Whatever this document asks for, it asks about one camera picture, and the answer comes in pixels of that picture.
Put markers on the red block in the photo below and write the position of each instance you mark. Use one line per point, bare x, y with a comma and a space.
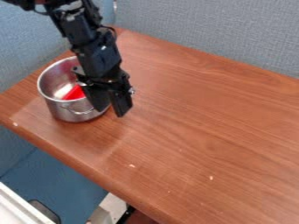
75, 93

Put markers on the white furniture edge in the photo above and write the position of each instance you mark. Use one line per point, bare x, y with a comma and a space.
16, 211

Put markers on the white table leg bracket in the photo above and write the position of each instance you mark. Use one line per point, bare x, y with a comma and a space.
109, 211

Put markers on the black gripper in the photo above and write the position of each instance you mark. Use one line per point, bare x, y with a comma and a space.
101, 75

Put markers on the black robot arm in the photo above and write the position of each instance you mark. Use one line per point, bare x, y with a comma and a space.
70, 15

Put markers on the metal pot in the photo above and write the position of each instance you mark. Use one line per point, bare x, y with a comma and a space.
55, 83

